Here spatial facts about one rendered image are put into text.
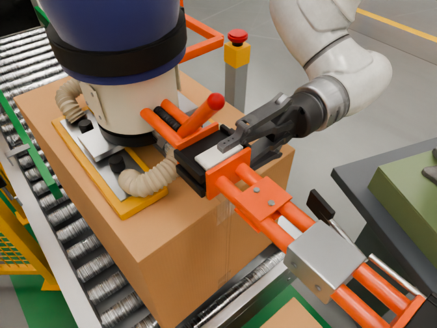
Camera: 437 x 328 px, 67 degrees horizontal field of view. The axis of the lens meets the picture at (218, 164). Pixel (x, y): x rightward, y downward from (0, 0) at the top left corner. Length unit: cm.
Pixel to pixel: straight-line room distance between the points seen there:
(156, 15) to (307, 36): 28
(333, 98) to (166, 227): 37
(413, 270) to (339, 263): 63
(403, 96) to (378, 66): 234
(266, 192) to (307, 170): 171
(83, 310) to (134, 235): 52
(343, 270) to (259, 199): 13
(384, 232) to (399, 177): 16
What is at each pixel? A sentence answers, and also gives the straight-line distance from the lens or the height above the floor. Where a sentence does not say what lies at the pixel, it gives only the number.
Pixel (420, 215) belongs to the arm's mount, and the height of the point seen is 84.
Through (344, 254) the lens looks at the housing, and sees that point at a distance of 43.
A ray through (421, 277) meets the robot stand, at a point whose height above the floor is 75.
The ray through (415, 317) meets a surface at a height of 122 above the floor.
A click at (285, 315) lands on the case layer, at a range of 109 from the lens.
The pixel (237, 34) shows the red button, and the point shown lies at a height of 104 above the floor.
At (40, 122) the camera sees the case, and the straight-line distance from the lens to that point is 89.
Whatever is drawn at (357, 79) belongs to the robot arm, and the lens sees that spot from 65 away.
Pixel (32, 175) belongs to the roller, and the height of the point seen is 54.
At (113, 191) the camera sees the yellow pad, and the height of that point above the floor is 108.
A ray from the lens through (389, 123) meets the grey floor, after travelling 270.
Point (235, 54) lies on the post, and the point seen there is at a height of 98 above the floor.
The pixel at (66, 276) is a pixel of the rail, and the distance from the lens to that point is 116.
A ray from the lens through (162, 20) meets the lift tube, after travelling 54.
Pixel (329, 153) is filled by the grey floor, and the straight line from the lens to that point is 230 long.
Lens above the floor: 157
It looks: 48 degrees down
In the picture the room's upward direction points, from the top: straight up
